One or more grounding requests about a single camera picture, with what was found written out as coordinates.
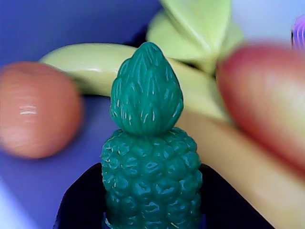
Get orange round toy fruit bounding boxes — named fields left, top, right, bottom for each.
left=0, top=61, right=83, bottom=159

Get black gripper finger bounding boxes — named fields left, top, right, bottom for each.
left=200, top=163, right=275, bottom=229
left=53, top=162, right=107, bottom=229

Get green toy pineapple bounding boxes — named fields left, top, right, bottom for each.
left=100, top=42, right=203, bottom=229

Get red orange toy fruit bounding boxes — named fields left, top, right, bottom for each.
left=215, top=44, right=305, bottom=177

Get purple toy item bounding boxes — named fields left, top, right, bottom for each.
left=290, top=15, right=305, bottom=51

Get yellow toy banana bunch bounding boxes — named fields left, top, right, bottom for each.
left=39, top=0, right=305, bottom=229

